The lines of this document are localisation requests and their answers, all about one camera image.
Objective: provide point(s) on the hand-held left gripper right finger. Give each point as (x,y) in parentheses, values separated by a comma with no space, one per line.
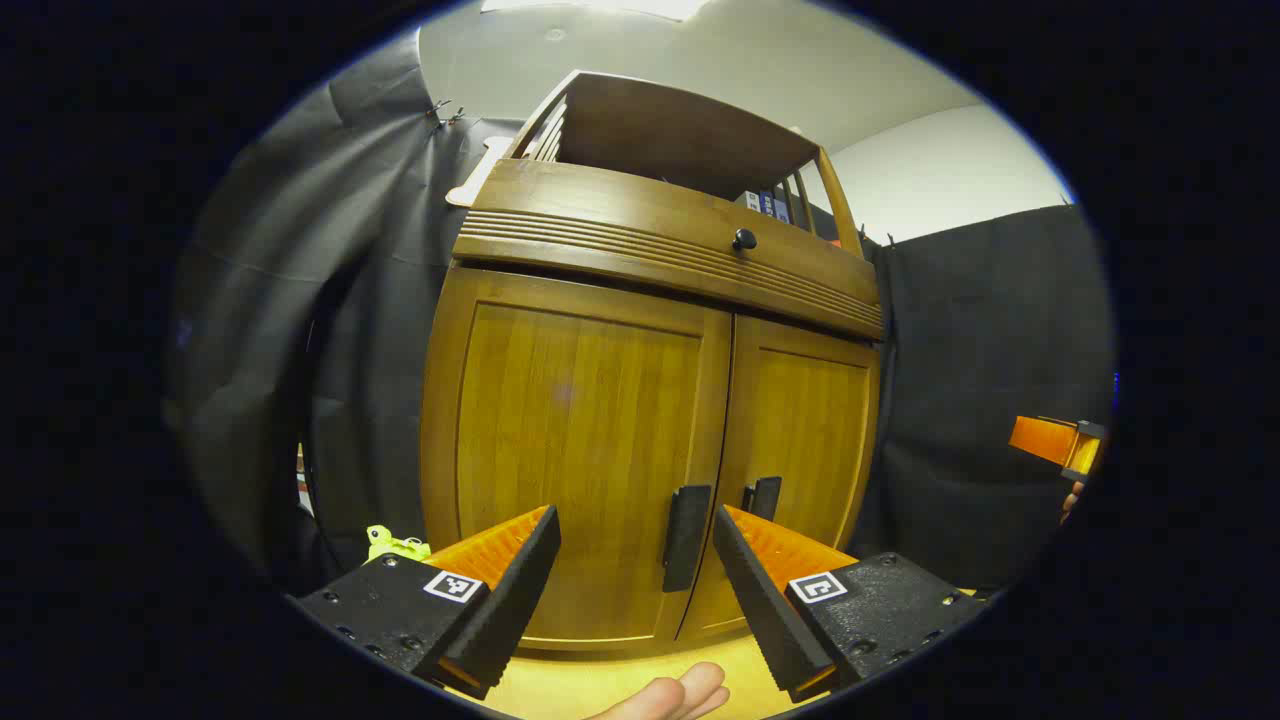
(760,610)

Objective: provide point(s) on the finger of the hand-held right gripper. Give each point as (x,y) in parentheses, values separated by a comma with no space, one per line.
(1040,440)

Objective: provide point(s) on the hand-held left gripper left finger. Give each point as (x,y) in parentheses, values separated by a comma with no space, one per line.
(520,590)

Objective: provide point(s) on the wooden cabinet door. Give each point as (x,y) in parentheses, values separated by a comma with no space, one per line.
(580,420)
(810,430)

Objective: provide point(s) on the wooden double-door shoe cabinet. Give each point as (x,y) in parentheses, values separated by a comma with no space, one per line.
(680,130)

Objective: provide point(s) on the green frog toy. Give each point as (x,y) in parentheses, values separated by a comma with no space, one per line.
(390,545)

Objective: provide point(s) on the black backdrop cloth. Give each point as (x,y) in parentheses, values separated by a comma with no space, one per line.
(380,300)

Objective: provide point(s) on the row of blue books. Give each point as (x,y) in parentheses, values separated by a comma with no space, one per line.
(765,203)

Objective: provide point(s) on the wooden drawer with black knob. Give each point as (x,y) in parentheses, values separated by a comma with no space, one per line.
(600,215)

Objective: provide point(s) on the ceiling light panel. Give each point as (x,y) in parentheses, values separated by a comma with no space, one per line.
(600,8)

